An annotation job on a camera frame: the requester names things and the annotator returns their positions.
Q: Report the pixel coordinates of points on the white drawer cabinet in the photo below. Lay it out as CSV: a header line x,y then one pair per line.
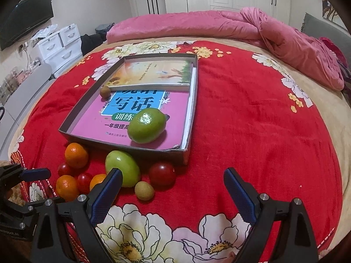
x,y
54,49

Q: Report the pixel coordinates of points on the white plastic bag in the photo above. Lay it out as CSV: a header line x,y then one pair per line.
x,y
45,31

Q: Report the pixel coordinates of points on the sunflower cover book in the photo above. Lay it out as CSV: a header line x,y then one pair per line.
x,y
148,74

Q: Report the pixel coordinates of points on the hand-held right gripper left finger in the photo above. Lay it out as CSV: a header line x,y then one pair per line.
x,y
105,197

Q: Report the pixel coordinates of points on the tan longan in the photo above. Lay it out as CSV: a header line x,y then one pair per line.
x,y
144,191

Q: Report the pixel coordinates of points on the large green jujube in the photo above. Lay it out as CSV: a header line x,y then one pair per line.
x,y
147,127

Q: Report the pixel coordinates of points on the pile of grey clothes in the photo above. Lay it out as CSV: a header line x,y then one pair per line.
x,y
104,28

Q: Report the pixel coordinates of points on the wall picture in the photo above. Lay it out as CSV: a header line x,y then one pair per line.
x,y
330,6

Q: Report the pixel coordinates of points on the grey bench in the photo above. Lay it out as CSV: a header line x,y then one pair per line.
x,y
22,93

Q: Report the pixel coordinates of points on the small red tomato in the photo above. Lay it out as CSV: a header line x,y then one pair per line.
x,y
84,182
64,169

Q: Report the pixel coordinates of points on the grey pillow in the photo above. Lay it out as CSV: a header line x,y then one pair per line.
x,y
320,24

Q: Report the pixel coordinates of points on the pink quilt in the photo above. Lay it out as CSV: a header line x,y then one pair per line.
x,y
192,24

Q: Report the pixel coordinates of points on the red floral blanket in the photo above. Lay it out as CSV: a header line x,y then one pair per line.
x,y
246,115

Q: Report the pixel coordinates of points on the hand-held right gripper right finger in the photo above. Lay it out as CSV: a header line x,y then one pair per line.
x,y
241,194

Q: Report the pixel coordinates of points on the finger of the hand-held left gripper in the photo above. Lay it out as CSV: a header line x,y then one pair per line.
x,y
24,210
35,174

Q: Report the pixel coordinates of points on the clutter of jars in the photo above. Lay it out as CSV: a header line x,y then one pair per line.
x,y
16,76

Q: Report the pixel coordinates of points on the wall socket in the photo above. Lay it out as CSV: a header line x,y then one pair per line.
x,y
23,47

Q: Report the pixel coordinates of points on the brown longan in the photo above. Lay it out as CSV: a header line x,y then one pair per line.
x,y
105,91

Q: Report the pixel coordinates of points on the large red tomato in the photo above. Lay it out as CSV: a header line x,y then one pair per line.
x,y
162,175

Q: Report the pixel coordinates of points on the black flat television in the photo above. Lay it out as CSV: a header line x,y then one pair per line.
x,y
24,19

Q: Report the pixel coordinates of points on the grey cardboard box tray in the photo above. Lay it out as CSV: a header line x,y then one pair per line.
x,y
170,156

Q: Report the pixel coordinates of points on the pink workbook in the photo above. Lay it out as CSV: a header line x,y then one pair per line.
x,y
93,120

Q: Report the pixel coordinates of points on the orange tangerine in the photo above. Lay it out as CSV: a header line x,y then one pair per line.
x,y
96,181
76,156
66,187

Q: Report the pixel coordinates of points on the magenta pillow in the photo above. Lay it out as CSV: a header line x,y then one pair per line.
x,y
333,49

